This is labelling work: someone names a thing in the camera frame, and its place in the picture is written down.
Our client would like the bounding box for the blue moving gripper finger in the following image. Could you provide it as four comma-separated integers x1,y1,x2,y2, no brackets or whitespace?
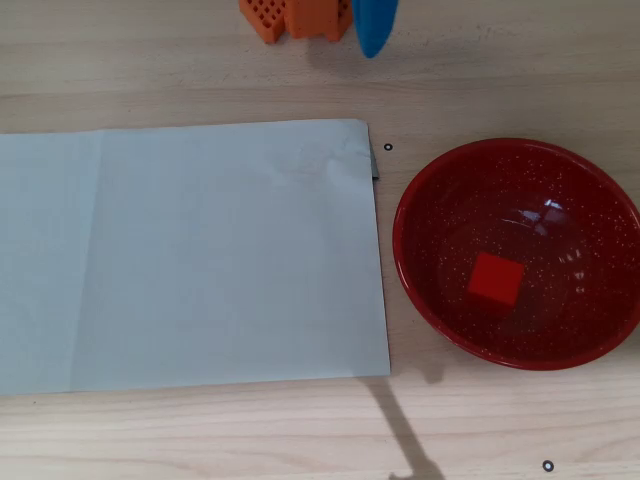
352,0,402,60

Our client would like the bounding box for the red cube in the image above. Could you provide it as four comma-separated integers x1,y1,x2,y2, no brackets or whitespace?
467,252,526,307

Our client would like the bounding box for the orange robot base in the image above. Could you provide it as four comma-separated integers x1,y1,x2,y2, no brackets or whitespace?
238,0,354,45

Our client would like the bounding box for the red speckled bowl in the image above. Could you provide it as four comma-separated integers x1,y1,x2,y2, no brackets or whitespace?
392,138,640,372

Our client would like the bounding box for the white paper sheet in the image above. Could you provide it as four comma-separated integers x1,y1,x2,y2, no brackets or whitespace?
0,118,392,397

